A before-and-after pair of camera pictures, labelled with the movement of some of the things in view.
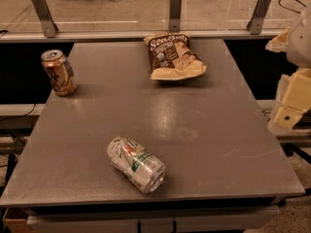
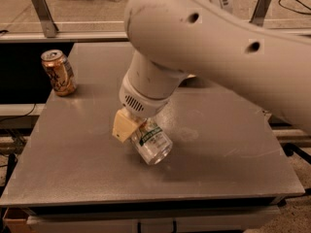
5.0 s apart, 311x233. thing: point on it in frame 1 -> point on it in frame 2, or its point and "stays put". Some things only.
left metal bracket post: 44,14 stays put
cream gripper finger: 293,99 -> 123,125
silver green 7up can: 136,163 -> 151,143
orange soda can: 59,72 stays put
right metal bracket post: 255,25 stays put
